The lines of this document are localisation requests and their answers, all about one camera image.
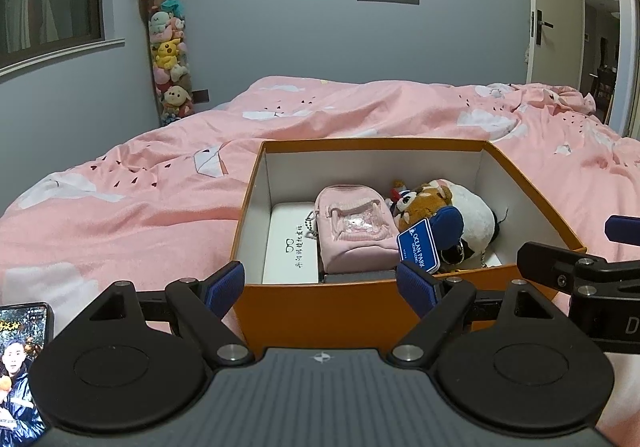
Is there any white plush toy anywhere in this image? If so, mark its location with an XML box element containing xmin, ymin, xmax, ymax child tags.
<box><xmin>435</xmin><ymin>178</ymin><xmax>508</xmax><ymax>270</ymax></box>

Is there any orange cardboard box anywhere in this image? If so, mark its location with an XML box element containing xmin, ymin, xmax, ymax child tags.
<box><xmin>229</xmin><ymin>138</ymin><xmax>587</xmax><ymax>360</ymax></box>

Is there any brown plush toy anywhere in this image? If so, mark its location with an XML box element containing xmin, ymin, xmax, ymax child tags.
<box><xmin>384</xmin><ymin>180</ymin><xmax>463</xmax><ymax>273</ymax></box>

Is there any black box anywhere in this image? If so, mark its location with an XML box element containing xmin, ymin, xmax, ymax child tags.
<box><xmin>320</xmin><ymin>268</ymin><xmax>398</xmax><ymax>284</ymax></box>

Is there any pink pouch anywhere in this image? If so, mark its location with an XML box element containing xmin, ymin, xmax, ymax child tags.
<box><xmin>314</xmin><ymin>184</ymin><xmax>401</xmax><ymax>274</ymax></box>

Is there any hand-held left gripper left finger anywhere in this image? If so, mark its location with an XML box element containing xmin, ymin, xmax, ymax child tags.
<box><xmin>75</xmin><ymin>261</ymin><xmax>253</xmax><ymax>367</ymax></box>

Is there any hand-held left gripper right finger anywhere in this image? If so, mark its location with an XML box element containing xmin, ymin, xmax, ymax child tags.
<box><xmin>391</xmin><ymin>260</ymin><xmax>566</xmax><ymax>367</ymax></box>

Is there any smartphone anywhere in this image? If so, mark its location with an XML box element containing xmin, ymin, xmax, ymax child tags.
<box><xmin>0</xmin><ymin>302</ymin><xmax>55</xmax><ymax>447</ymax></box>

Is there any black door handle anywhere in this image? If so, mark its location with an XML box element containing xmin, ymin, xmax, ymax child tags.
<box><xmin>531</xmin><ymin>10</ymin><xmax>555</xmax><ymax>46</ymax></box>

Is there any wooden chair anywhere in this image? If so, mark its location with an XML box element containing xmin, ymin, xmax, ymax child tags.
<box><xmin>596</xmin><ymin>67</ymin><xmax>619</xmax><ymax>125</ymax></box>

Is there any clear tube of plush toys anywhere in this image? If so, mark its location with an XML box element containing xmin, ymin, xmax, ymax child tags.
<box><xmin>141</xmin><ymin>0</ymin><xmax>197</xmax><ymax>128</ymax></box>

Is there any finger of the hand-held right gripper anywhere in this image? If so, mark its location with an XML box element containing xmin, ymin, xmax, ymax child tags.
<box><xmin>605</xmin><ymin>214</ymin><xmax>640</xmax><ymax>245</ymax></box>
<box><xmin>517</xmin><ymin>242</ymin><xmax>640</xmax><ymax>298</ymax></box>

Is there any white glasses case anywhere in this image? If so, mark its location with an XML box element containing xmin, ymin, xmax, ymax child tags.
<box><xmin>261</xmin><ymin>200</ymin><xmax>321</xmax><ymax>285</ymax></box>

